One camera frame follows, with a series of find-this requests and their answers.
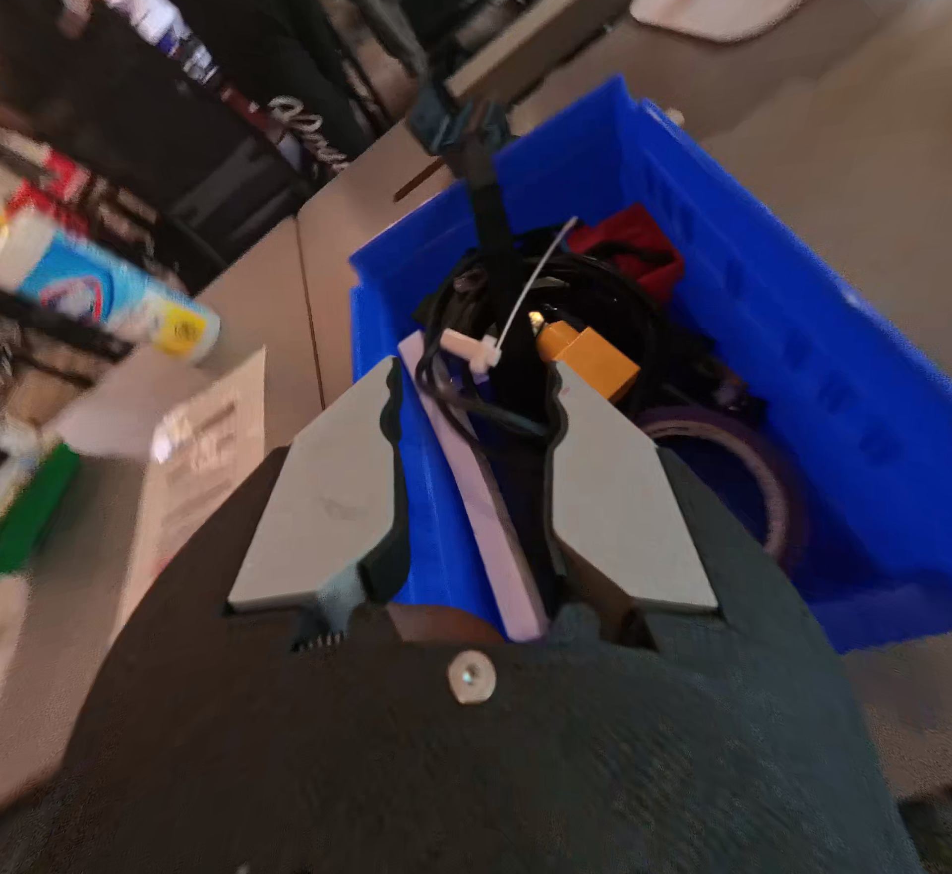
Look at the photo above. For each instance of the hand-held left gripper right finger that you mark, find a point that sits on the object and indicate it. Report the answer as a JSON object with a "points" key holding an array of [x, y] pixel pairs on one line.
{"points": [[625, 509]]}

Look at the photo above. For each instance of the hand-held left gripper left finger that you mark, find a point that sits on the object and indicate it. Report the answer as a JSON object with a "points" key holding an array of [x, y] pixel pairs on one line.
{"points": [[320, 502]]}

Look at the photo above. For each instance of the yellow plastic block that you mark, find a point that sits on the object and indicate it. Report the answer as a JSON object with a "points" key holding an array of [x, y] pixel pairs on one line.
{"points": [[587, 361]]}

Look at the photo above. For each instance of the blue plastic bin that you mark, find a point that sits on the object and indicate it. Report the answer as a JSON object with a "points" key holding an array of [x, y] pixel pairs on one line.
{"points": [[781, 338]]}

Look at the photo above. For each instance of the green flat object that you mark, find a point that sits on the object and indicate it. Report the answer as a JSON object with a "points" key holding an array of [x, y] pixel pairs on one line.
{"points": [[37, 517]]}

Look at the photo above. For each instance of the purple tape roll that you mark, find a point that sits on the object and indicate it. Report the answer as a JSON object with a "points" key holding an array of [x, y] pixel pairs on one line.
{"points": [[714, 424]]}

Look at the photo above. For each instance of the printed paper sheet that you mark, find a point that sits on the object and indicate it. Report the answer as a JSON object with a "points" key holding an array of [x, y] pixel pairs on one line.
{"points": [[201, 457]]}

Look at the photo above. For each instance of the white zip tie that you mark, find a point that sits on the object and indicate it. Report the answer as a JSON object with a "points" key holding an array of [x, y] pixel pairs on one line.
{"points": [[483, 353]]}

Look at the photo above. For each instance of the red plastic part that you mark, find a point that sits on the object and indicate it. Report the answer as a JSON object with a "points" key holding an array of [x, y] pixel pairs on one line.
{"points": [[632, 234]]}

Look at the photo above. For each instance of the disinfecting wipes canister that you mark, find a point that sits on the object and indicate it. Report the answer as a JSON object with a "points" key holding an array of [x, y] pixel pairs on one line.
{"points": [[89, 286]]}

